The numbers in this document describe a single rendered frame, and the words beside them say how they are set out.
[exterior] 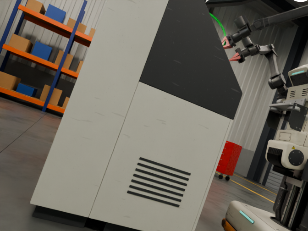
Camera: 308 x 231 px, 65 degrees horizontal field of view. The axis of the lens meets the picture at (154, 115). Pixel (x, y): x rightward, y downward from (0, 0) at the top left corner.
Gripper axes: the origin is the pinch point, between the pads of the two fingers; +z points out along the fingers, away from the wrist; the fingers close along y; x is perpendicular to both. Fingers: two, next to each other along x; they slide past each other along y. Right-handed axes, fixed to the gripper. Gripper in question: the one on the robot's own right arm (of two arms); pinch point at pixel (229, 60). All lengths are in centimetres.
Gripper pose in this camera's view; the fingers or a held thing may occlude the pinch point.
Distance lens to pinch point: 185.8
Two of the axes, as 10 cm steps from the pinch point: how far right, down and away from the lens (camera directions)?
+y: -4.2, -9.1, 0.4
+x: 0.0, -0.5, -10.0
